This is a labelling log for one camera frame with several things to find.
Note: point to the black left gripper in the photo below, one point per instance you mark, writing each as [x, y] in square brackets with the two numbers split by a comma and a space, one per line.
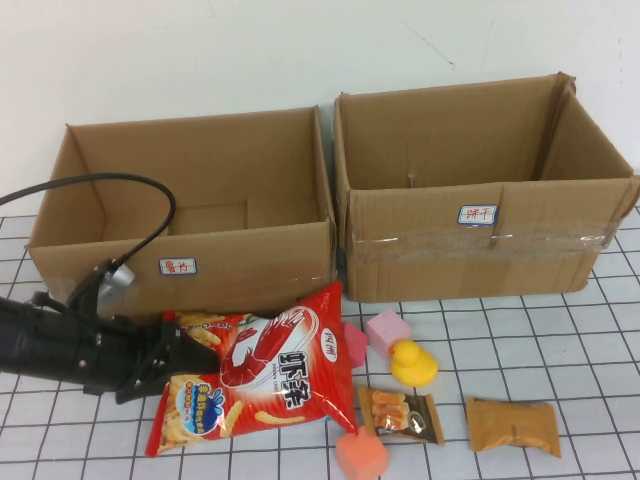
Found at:
[115, 350]

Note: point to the red shrimp chips bag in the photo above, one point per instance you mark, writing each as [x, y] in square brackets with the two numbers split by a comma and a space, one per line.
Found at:
[280, 385]

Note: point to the dark brown biscuit packet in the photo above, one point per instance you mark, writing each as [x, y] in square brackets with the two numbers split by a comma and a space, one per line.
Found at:
[400, 415]

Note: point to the plain orange-brown snack packet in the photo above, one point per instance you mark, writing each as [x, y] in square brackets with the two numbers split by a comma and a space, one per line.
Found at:
[512, 425]

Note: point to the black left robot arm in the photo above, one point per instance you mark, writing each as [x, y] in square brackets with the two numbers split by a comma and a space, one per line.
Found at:
[30, 340]

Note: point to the white blue-bordered paper label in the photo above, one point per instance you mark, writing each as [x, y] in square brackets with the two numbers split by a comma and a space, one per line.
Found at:
[177, 267]
[477, 215]

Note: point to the cardboard box with F2 print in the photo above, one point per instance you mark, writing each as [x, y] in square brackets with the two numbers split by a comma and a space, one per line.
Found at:
[250, 270]

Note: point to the magenta foam cube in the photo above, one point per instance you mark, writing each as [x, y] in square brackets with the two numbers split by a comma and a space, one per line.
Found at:
[355, 345]

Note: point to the orange foam cube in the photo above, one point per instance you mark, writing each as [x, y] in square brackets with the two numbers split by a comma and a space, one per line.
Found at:
[360, 455]

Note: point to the light pink foam cube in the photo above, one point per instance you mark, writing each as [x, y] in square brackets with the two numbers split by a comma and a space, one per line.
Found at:
[386, 330]

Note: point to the yellow rubber duck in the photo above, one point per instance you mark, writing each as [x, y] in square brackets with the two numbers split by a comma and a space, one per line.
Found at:
[414, 367]

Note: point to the cardboard box with clear tape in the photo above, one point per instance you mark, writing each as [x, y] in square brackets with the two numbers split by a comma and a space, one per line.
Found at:
[425, 270]

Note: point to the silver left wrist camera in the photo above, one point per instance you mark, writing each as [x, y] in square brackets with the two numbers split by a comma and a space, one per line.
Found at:
[117, 282]

